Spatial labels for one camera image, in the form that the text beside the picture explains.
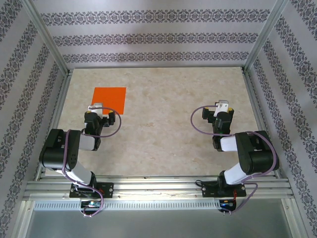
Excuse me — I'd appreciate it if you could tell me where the slotted grey cable duct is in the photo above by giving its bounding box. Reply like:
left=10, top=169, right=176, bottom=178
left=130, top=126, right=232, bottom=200
left=33, top=199, right=221, bottom=211

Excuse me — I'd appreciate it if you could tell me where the small controller board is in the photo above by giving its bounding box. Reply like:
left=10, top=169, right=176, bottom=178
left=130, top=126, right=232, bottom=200
left=219, top=199, right=237, bottom=211
left=80, top=200, right=102, bottom=209

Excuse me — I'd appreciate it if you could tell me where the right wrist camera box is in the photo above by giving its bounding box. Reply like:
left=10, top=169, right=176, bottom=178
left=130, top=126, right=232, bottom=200
left=214, top=99, right=230, bottom=117

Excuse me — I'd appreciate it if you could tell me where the orange paper sheet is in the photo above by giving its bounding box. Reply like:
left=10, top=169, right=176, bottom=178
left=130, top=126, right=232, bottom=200
left=91, top=87, right=127, bottom=115

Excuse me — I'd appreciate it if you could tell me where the grey metal shelf plate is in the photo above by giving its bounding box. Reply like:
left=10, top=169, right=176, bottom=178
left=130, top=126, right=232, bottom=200
left=18, top=199, right=302, bottom=238

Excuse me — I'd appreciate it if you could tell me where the aluminium frame post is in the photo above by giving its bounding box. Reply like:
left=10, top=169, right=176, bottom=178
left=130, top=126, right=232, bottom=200
left=242, top=0, right=293, bottom=74
left=21, top=0, right=72, bottom=76

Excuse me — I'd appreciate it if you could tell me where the aluminium side rail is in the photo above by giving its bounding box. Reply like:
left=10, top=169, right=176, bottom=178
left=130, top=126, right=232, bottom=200
left=241, top=68, right=282, bottom=179
left=34, top=69, right=74, bottom=180

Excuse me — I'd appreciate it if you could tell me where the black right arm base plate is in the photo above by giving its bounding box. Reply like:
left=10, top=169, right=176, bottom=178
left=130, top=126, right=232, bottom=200
left=202, top=181, right=247, bottom=198

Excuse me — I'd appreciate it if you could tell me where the aluminium mounting rail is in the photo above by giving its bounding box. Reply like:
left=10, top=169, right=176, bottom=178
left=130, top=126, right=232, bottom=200
left=23, top=176, right=295, bottom=200

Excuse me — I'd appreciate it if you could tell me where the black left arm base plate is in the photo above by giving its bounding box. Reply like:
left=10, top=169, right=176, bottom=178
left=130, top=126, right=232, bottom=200
left=69, top=182, right=114, bottom=198

